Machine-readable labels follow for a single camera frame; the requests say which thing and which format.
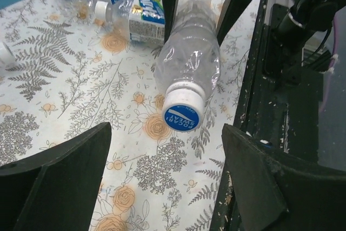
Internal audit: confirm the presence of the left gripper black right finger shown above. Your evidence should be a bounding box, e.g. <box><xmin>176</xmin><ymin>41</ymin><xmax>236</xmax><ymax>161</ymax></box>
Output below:
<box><xmin>222</xmin><ymin>124</ymin><xmax>345</xmax><ymax>230</ymax></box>

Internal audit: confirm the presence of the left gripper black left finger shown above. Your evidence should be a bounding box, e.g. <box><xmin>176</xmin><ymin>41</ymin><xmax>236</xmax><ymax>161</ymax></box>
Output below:
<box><xmin>1</xmin><ymin>122</ymin><xmax>112</xmax><ymax>230</ymax></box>

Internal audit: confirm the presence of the clear bottle pocari cap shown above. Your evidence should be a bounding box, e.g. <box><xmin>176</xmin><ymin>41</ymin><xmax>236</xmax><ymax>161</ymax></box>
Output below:
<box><xmin>154</xmin><ymin>0</ymin><xmax>221</xmax><ymax>132</ymax></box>

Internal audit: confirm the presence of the green label drink bottle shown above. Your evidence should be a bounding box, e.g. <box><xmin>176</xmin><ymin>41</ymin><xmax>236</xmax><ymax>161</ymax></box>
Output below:
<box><xmin>95</xmin><ymin>0</ymin><xmax>165</xmax><ymax>46</ymax></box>

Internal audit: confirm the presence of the clear bottle green logo cap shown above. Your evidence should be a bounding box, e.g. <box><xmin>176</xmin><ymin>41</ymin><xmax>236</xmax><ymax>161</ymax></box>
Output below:
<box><xmin>0</xmin><ymin>42</ymin><xmax>16</xmax><ymax>67</ymax></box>

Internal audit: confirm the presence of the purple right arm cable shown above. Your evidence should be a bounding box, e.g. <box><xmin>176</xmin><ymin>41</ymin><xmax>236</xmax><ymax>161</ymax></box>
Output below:
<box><xmin>320</xmin><ymin>14</ymin><xmax>346</xmax><ymax>113</ymax></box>

